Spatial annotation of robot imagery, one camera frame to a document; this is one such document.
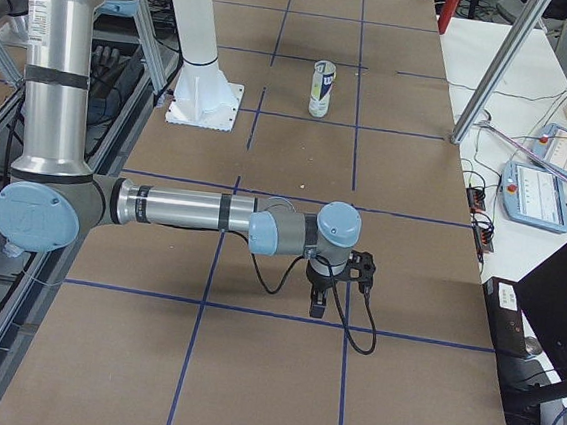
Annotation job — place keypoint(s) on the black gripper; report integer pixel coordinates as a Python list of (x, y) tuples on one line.
[(319, 280)]

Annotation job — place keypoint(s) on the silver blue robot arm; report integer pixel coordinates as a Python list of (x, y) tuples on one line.
[(54, 196)]

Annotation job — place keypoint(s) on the tennis ball can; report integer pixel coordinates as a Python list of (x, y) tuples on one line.
[(322, 84)]

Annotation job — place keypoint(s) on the orange black connector board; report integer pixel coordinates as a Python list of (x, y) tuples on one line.
[(476, 198)]

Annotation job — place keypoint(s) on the brown paper table mat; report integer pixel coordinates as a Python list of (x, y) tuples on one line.
[(346, 100)]

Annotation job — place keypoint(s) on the black computer box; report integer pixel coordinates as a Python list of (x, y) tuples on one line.
[(528, 396)]

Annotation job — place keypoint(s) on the near teach pendant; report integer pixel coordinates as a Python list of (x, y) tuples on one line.
[(534, 197)]

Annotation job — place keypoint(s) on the horizontal blue tape line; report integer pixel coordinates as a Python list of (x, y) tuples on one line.
[(238, 309)]

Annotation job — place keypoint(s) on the red cylinder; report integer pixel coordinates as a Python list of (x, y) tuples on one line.
[(448, 9)]

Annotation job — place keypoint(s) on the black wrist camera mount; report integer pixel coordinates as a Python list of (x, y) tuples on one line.
[(361, 270)]

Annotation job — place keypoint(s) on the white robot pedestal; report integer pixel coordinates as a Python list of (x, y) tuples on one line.
[(202, 96)]

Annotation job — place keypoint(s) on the aluminium frame post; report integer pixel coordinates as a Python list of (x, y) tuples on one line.
[(517, 35)]

